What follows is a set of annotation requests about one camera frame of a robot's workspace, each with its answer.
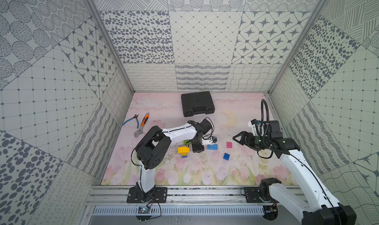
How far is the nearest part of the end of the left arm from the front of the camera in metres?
0.70

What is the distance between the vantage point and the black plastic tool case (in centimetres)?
106

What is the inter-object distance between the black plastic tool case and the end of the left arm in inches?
10.4
